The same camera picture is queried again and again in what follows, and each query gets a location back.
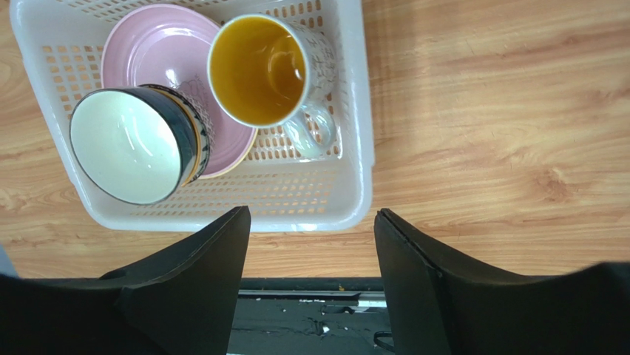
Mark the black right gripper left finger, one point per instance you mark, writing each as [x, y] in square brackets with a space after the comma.
[179, 300]

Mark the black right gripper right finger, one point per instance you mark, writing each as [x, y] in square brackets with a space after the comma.
[442, 301]

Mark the brown patterned ceramic bowl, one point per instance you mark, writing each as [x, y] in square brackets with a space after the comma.
[205, 132]

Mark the white bowl with dark exterior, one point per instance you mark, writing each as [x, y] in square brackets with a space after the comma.
[136, 144]

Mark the white mug with yellow interior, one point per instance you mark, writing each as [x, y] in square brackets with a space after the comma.
[266, 72]

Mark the pink plastic plate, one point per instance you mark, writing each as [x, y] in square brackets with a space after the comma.
[168, 45]

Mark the white perforated plastic bin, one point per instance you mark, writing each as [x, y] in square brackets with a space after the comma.
[61, 44]

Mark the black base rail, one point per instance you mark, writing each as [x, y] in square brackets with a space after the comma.
[313, 315]

